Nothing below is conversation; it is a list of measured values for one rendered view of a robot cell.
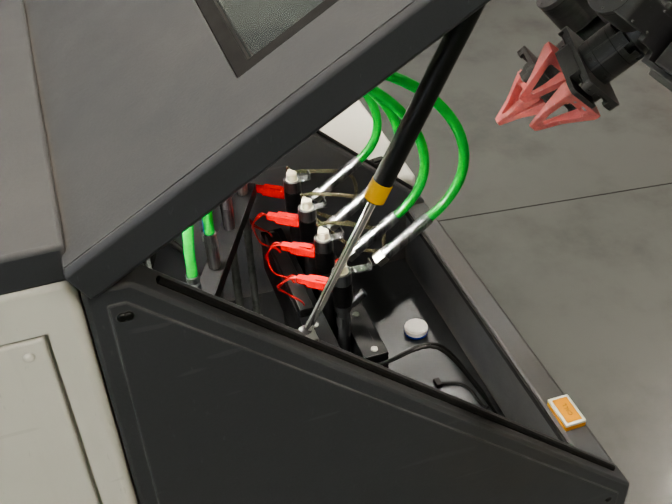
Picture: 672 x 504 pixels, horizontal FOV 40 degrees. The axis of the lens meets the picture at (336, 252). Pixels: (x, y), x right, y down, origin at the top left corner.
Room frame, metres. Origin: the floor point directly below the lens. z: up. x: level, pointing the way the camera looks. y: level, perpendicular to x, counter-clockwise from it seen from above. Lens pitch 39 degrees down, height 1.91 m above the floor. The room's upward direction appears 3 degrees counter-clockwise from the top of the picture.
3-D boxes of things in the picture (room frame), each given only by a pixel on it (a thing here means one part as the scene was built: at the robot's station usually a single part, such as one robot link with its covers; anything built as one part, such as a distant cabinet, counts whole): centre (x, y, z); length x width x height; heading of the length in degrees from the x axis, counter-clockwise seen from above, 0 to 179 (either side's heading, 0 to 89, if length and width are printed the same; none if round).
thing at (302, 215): (1.12, 0.03, 1.00); 0.05 x 0.03 x 0.21; 107
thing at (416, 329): (1.12, -0.13, 0.84); 0.04 x 0.04 x 0.01
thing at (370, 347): (1.08, 0.03, 0.91); 0.34 x 0.10 x 0.15; 17
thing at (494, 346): (1.03, -0.23, 0.87); 0.62 x 0.04 x 0.16; 17
